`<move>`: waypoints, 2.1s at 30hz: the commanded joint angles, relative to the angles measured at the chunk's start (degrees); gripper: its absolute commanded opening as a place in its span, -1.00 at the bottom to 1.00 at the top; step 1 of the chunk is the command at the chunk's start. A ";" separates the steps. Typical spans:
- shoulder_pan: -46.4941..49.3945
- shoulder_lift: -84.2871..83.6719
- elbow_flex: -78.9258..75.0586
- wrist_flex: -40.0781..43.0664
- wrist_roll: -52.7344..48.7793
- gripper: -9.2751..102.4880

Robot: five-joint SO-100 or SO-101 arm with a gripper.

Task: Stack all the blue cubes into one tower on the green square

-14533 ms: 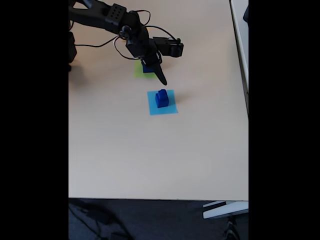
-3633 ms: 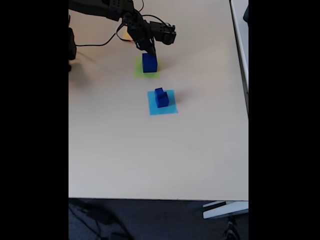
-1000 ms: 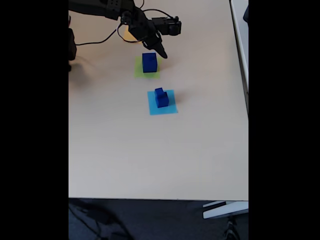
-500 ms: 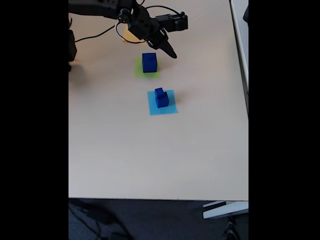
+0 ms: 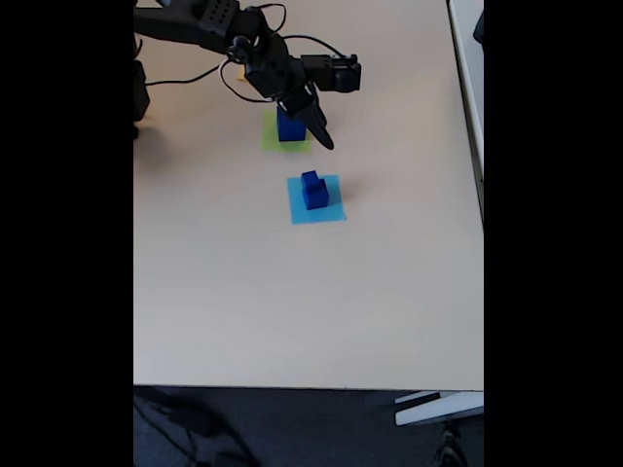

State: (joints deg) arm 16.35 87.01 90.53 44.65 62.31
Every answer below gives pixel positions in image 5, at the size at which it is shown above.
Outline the green paper square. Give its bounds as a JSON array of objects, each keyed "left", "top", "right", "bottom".
[{"left": 261, "top": 109, "right": 313, "bottom": 155}]

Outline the extra large blue cube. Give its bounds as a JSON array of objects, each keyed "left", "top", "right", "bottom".
[{"left": 275, "top": 105, "right": 308, "bottom": 143}]

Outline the white table foot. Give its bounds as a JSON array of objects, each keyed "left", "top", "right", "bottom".
[{"left": 393, "top": 390, "right": 485, "bottom": 428}]

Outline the blue paper square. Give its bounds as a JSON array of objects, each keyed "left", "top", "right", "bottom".
[{"left": 286, "top": 173, "right": 348, "bottom": 226}]

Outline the black floor cable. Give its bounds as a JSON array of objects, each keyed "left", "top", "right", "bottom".
[{"left": 133, "top": 388, "right": 257, "bottom": 467}]

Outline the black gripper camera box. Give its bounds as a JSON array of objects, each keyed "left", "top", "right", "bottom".
[{"left": 300, "top": 52, "right": 362, "bottom": 93}]

